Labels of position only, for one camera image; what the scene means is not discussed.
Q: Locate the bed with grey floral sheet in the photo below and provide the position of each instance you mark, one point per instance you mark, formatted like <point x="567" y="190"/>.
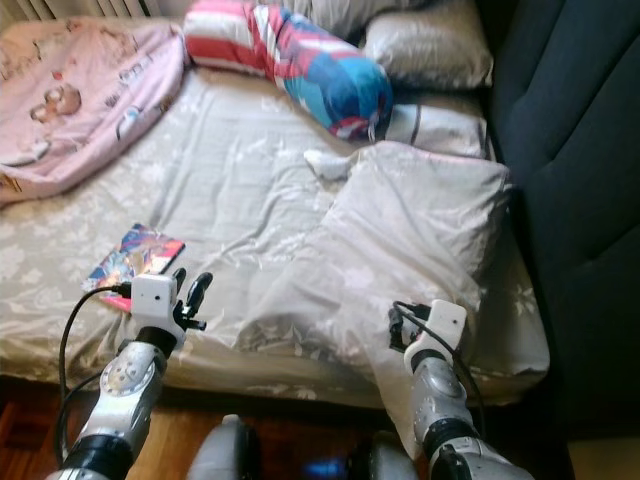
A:
<point x="240" y="200"/>

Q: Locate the grey robot right leg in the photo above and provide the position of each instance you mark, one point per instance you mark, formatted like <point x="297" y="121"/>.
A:
<point x="378" y="458"/>

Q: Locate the grey robot leg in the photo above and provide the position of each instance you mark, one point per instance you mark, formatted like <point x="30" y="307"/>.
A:
<point x="225" y="450"/>
<point x="378" y="458"/>

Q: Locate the white sock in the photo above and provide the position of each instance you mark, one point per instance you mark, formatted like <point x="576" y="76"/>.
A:
<point x="325" y="163"/>

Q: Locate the red white blue striped bolster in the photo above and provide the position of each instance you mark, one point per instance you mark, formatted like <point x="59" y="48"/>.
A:
<point x="310" y="80"/>

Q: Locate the grey floral duvet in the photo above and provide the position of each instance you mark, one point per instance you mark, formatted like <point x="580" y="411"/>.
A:
<point x="410" y="230"/>

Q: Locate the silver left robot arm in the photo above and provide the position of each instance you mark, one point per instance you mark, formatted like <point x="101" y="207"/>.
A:
<point x="130" y="395"/>

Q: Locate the grey pleated curtain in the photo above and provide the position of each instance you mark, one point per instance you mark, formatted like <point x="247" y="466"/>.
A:
<point x="80" y="8"/>

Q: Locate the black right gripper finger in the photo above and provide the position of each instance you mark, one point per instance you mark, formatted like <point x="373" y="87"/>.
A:
<point x="396" y="322"/>

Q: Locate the grey robot left leg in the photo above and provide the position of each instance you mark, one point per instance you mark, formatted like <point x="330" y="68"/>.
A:
<point x="225" y="450"/>

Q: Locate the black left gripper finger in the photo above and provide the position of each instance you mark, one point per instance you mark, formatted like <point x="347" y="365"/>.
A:
<point x="179" y="278"/>
<point x="200" y="290"/>

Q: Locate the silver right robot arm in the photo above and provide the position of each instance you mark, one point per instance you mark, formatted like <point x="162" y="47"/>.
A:
<point x="440" y="400"/>

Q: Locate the white dark-striped pillow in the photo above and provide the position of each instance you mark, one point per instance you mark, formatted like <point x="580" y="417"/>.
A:
<point x="450" y="130"/>

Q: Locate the pink bear print blanket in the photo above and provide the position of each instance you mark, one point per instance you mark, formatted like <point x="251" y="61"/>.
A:
<point x="80" y="100"/>

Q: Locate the colourful comic book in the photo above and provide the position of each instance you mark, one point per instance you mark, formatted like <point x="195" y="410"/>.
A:
<point x="135" y="258"/>

